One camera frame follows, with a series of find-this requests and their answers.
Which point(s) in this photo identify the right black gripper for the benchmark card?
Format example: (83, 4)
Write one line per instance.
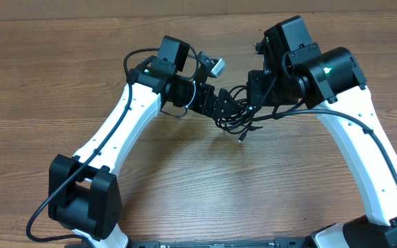
(256, 82)

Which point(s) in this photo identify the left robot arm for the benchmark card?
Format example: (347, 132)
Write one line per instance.
(84, 194)

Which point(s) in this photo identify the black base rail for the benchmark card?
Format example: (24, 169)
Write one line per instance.
(283, 242)

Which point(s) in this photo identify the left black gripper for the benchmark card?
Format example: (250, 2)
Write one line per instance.
(214, 108)

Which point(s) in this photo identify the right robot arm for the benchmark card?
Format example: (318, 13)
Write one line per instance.
(332, 86)

